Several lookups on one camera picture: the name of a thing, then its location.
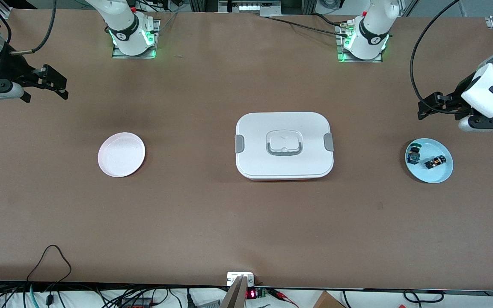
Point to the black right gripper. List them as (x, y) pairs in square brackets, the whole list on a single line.
[(10, 68)]

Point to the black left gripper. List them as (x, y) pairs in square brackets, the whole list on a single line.
[(456, 101)]

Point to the orange black push switch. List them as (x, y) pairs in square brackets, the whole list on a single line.
[(435, 162)]

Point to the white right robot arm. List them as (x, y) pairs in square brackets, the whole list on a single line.
[(124, 25)]

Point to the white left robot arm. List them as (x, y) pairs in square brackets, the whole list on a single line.
[(372, 30)]

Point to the light blue round plate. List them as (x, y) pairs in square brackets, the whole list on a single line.
[(437, 173)]

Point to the white round plate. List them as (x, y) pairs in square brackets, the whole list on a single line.
[(121, 155)]

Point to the white lidded lunch box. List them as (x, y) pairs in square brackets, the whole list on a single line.
[(285, 167)]

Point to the white side desk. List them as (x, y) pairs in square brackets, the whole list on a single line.
[(379, 301)]

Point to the brown cardboard box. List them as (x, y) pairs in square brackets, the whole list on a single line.
[(328, 300)]

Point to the red black clip leads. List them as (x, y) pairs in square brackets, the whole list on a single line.
[(283, 296)]

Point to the red digit display module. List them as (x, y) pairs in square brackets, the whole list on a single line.
[(251, 294)]

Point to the white socket box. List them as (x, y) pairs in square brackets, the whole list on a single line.
[(234, 277)]

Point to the aluminium profile bar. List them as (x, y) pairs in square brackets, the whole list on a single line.
[(234, 295)]

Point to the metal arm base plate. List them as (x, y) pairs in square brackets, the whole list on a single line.
[(120, 54), (345, 59)]

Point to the aluminium frame rack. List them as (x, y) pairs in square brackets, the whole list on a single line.
[(250, 6)]

